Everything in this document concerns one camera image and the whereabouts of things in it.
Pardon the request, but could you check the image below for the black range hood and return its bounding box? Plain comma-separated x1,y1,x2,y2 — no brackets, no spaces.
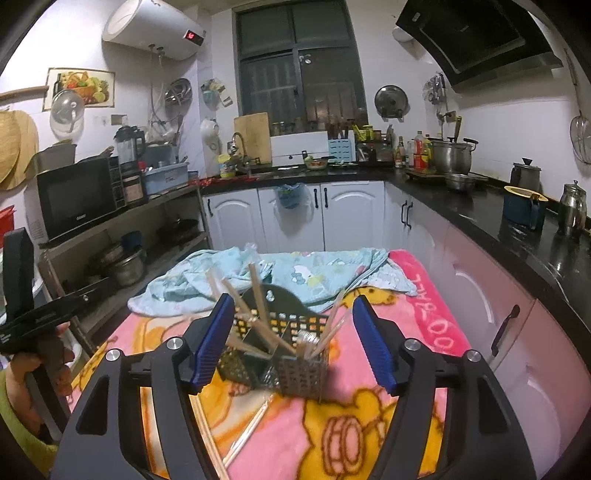
394,0,565,89

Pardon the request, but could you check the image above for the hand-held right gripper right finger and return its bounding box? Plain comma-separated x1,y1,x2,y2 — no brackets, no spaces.
353,294,536,480

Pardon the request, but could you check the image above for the hanging metal bowl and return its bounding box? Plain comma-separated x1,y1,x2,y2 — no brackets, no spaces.
165,78,193,105

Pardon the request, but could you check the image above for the hanging wire strainer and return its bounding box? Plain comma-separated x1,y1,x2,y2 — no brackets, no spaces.
569,114,591,165

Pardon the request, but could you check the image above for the blue plastic bag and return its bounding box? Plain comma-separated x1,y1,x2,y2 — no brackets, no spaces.
275,183,311,210

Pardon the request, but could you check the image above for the black frying pan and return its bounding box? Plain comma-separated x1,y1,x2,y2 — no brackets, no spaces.
158,218,200,241

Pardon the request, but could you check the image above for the steel kettle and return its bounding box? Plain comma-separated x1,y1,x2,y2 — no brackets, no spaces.
510,157,542,190

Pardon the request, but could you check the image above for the glass pot lid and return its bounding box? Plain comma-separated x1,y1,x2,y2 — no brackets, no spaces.
50,89,86,136

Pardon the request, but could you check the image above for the white water heater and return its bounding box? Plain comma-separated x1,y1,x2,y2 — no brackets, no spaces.
102,0,207,62

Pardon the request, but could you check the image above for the dark kitchen window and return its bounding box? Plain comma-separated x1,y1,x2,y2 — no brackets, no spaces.
235,0,369,136

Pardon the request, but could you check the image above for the black kitchen countertop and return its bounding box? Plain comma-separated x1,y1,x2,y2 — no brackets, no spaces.
198,164,591,333

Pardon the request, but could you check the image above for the small steel bowl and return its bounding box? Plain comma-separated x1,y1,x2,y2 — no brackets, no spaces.
444,174,477,193

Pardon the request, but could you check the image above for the metal kitchen shelf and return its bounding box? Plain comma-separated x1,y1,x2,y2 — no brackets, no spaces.
37,185,214,344

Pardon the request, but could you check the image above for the person's left hand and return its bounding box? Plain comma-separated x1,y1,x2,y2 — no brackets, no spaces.
8,322,75,437

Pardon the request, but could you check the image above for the large steel stockpot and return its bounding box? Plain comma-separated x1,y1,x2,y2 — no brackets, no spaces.
431,137,479,175

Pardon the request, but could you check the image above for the blue dish rack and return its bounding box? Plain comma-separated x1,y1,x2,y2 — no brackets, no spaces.
142,163,191,195

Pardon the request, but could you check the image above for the pink printed blanket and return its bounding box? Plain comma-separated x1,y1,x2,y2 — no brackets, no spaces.
65,249,472,480

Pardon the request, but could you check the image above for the blue pot yellow rim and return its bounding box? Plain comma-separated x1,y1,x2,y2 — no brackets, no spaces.
502,185,550,231

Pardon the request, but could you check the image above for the cooking oil bottle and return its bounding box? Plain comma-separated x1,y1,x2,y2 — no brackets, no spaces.
413,131,433,172

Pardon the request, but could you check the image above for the metal sink faucet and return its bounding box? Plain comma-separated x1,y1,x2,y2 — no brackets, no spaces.
229,132,249,168

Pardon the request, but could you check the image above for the light blue printed cloth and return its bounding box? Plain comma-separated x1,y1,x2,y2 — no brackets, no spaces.
127,247,419,317

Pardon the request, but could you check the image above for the brown wooden chopstick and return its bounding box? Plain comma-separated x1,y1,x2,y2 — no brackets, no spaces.
225,288,297,358
248,262,269,326

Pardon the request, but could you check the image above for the round woven bamboo tray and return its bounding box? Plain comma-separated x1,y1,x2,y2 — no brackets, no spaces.
0,108,40,191

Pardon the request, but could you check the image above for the chopstick pair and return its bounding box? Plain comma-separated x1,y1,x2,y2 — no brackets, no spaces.
318,288,348,349
204,267,243,326

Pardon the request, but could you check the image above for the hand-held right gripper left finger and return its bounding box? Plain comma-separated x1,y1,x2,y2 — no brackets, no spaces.
50,293,237,480

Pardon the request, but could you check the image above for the fruit wall poster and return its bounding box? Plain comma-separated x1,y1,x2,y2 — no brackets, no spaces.
43,68,116,112

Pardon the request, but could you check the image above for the steel teapot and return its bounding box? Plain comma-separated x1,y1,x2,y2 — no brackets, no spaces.
558,179,588,237

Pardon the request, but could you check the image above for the wooden cutting board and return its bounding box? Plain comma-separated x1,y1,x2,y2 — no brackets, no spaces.
233,112,273,165

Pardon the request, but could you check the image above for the dark green utensil holder basket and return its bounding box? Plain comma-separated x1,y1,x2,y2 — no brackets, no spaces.
217,284,342,400

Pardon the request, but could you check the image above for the steel pot on shelf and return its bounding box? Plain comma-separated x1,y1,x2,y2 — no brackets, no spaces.
110,248,145,288

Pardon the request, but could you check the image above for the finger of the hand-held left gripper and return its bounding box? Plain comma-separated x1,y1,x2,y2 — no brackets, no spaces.
33,294,88,324
2,228,35,324

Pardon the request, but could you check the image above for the long black cabinet handle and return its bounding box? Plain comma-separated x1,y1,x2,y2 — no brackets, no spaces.
490,304,521,357

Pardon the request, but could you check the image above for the black microwave oven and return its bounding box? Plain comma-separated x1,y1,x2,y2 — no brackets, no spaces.
36,156,119,241

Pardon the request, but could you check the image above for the black blender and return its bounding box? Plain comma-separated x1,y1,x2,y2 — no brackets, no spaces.
114,126,147,175

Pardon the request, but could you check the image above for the hanging metal pot lid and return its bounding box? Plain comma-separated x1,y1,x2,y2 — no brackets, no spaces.
373,84,410,119

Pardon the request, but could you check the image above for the white hanging pot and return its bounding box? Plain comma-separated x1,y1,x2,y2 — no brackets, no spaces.
199,119,221,151

